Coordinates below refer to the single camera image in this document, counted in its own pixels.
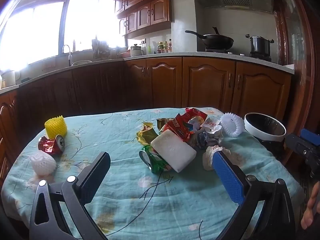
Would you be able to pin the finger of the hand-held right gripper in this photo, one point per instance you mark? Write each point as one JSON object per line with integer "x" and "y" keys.
{"x": 303, "y": 148}
{"x": 312, "y": 135}

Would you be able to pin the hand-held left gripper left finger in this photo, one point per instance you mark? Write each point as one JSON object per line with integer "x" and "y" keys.
{"x": 96, "y": 172}

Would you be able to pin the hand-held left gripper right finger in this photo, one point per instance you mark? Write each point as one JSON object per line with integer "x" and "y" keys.
{"x": 228, "y": 177}

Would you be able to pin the white rimmed trash bin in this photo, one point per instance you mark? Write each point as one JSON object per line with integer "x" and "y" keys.
{"x": 265, "y": 126}

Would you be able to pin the white paper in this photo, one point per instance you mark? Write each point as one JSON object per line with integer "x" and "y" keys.
{"x": 208, "y": 136}

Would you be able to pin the person's right hand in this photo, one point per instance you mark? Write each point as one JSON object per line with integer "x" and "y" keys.
{"x": 312, "y": 210}

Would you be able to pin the clear plastic wrap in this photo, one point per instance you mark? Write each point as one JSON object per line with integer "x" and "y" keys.
{"x": 208, "y": 158}

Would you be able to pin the floral teal tablecloth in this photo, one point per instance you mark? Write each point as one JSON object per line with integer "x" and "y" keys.
{"x": 112, "y": 135}

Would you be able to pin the crushed red can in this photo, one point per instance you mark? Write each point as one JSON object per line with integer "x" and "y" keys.
{"x": 50, "y": 146}

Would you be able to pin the white foam net ball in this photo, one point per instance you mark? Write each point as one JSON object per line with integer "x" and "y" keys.
{"x": 42, "y": 162}

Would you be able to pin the wooden door with glass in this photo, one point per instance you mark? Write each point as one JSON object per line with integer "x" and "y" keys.
{"x": 307, "y": 80}

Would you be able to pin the yellow foam fruit net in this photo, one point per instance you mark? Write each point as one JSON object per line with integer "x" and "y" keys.
{"x": 56, "y": 127}

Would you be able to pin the gold green snack wrapper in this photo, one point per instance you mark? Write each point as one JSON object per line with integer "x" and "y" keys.
{"x": 146, "y": 135}

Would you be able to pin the white foam block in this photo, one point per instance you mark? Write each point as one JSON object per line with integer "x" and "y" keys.
{"x": 172, "y": 150}

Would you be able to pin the crushed green can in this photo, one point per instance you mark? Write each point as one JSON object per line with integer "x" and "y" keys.
{"x": 160, "y": 165}

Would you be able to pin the red snack bag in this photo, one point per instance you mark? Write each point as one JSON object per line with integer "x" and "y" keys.
{"x": 181, "y": 127}

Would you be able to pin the wooden base cabinets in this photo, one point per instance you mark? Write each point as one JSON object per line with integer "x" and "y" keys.
{"x": 207, "y": 80}

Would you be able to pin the steel cooking pot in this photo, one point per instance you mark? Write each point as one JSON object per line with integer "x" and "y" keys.
{"x": 260, "y": 46}

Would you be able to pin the white basin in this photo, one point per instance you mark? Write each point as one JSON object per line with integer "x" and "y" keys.
{"x": 81, "y": 62}

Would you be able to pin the chrome faucet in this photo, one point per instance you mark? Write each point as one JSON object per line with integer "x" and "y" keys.
{"x": 69, "y": 57}

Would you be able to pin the utensil rack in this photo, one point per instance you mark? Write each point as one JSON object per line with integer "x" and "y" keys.
{"x": 100, "y": 51}

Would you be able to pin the white kettle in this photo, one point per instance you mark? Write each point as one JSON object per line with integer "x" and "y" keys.
{"x": 10, "y": 78}

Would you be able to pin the white rice cooker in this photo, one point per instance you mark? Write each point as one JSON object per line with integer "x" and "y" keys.
{"x": 136, "y": 51}

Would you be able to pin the black wok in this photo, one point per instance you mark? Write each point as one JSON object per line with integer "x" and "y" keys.
{"x": 217, "y": 41}

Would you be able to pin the grey kitchen countertop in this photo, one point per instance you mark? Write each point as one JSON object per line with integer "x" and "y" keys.
{"x": 175, "y": 54}

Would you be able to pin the sauce bottle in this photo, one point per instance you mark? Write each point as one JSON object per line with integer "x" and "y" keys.
{"x": 170, "y": 46}
{"x": 160, "y": 48}
{"x": 166, "y": 47}

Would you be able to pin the kitchen window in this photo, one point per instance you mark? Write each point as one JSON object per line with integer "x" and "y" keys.
{"x": 37, "y": 30}

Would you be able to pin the wooden wall cabinets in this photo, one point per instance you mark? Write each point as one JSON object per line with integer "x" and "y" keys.
{"x": 150, "y": 12}

